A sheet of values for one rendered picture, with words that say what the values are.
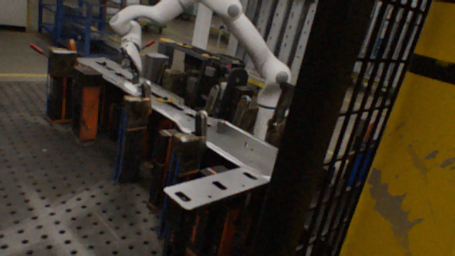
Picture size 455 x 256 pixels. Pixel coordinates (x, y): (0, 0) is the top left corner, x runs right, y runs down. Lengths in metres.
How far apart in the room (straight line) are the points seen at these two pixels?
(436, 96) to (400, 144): 0.06
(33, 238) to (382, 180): 1.03
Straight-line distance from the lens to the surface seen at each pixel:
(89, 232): 1.25
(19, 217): 1.33
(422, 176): 0.40
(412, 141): 0.40
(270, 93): 1.82
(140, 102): 1.37
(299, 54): 5.84
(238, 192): 0.95
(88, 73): 1.69
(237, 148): 1.20
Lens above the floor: 1.46
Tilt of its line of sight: 19 degrees down
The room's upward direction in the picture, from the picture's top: 12 degrees clockwise
